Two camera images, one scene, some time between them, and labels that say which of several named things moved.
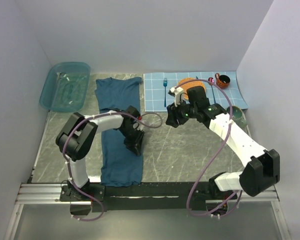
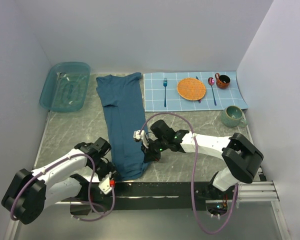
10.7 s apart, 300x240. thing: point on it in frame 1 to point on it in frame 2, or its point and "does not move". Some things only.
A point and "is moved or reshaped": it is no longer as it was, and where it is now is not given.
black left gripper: x=134 y=145 to x=112 y=169
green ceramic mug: x=237 y=115 does not move
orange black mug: x=222 y=81 does not move
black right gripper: x=173 y=115 to x=149 y=155
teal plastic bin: x=66 y=87 does not move
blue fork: x=165 y=83 does not move
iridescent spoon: x=211 y=82 does not move
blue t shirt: x=120 y=167 is moved or reshaped
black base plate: x=152 y=196 does not move
